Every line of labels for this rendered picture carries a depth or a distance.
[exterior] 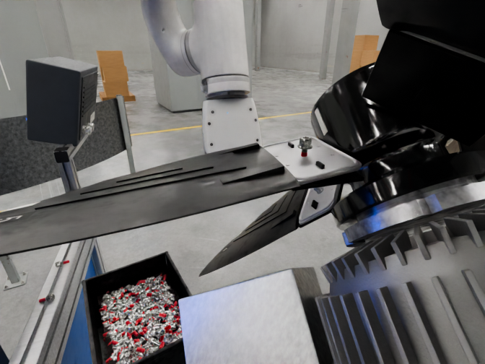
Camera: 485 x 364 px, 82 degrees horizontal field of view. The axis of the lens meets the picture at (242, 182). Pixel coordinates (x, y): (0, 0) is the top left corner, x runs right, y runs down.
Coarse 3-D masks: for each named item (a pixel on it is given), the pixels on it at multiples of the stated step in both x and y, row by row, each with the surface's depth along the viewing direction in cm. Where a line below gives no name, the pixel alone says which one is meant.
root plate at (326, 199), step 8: (312, 192) 38; (328, 192) 34; (336, 192) 32; (312, 200) 36; (320, 200) 34; (328, 200) 32; (336, 200) 31; (304, 208) 37; (312, 208) 35; (320, 208) 33; (328, 208) 31; (304, 216) 35; (312, 216) 33
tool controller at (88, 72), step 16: (32, 64) 63; (48, 64) 64; (64, 64) 70; (80, 64) 78; (32, 80) 64; (48, 80) 65; (64, 80) 66; (80, 80) 67; (96, 80) 87; (32, 96) 65; (48, 96) 66; (64, 96) 67; (80, 96) 69; (96, 96) 90; (32, 112) 67; (48, 112) 68; (64, 112) 69; (80, 112) 71; (32, 128) 68; (48, 128) 69; (64, 128) 70; (80, 128) 72
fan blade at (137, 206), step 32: (192, 160) 26; (224, 160) 25; (256, 160) 24; (96, 192) 22; (128, 192) 21; (160, 192) 20; (192, 192) 20; (224, 192) 20; (256, 192) 20; (0, 224) 17; (32, 224) 16; (64, 224) 16; (96, 224) 16; (128, 224) 16; (0, 256) 13
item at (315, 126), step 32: (320, 96) 29; (352, 96) 26; (320, 128) 29; (352, 128) 25; (384, 128) 24; (416, 128) 23; (384, 160) 25; (416, 160) 23; (448, 160) 20; (480, 160) 20; (352, 192) 24; (384, 192) 22; (416, 192) 21; (352, 224) 28
